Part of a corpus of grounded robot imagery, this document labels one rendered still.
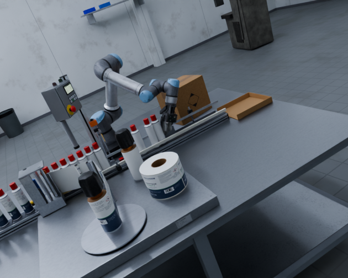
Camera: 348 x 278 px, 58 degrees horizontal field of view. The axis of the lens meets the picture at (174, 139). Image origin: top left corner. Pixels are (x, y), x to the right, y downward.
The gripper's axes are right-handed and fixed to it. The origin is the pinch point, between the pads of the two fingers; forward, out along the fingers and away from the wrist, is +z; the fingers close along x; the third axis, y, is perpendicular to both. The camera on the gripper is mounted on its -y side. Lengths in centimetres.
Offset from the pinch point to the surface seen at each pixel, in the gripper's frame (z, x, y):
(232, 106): -21, 57, -11
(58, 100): -15, -67, 1
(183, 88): -29.1, 17.2, -18.6
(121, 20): -157, 145, -741
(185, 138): 1.6, 12.4, 5.7
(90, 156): 17, -47, 2
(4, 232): 61, -92, 5
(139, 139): 4.6, -18.4, 3.7
